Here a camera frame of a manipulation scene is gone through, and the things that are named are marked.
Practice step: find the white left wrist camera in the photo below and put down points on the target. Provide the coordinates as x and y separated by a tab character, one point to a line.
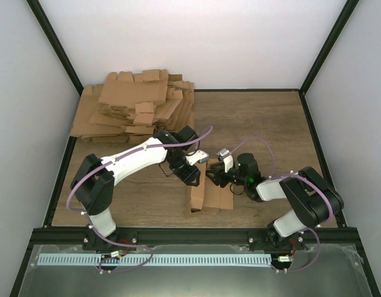
197	157

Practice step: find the light blue slotted strip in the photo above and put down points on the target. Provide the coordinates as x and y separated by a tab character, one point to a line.
158	260

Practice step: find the black right frame post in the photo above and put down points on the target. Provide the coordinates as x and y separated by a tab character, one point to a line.
340	23

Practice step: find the black frame post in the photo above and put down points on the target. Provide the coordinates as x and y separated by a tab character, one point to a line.
55	43
340	23

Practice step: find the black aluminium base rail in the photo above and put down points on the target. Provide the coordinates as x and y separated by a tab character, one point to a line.
256	239

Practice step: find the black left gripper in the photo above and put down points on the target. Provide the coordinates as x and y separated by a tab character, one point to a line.
188	176

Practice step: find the stack of flat cardboard boxes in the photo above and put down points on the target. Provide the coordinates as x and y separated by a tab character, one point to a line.
130	108

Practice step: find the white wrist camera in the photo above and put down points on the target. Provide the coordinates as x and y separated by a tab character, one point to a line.
197	157
225	158

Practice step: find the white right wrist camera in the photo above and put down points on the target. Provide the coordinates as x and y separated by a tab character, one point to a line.
225	158

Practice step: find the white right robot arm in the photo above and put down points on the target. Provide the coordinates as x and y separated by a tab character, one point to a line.
312	199

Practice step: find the grey metal front plate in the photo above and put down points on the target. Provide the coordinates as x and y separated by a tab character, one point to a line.
327	270

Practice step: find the brown cardboard box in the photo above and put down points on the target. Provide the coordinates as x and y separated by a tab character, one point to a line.
207	198

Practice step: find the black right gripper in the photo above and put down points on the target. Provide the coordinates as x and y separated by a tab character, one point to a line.
219	176

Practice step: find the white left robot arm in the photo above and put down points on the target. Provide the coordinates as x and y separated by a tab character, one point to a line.
96	178

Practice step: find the black left frame post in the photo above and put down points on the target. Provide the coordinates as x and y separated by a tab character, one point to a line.
55	43

